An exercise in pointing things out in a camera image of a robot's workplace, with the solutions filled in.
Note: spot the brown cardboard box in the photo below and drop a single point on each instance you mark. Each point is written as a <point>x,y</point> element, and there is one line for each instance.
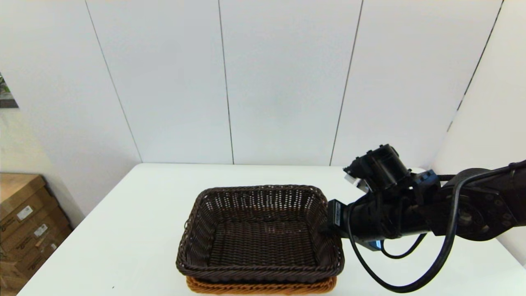
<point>41,257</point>
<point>12,193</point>
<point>8,283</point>
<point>24,242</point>

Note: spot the dark brown wicker basket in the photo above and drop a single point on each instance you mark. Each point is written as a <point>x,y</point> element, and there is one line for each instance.
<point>259,238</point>

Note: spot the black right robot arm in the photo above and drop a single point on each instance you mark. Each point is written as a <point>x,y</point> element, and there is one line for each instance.
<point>485,209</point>

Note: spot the orange wicker basket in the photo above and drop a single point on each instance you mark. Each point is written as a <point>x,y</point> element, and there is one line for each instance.
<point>263,287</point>

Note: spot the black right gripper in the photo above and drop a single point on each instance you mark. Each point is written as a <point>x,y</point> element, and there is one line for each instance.
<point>370,218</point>

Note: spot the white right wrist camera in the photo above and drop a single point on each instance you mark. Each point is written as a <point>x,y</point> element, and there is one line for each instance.
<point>355,181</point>

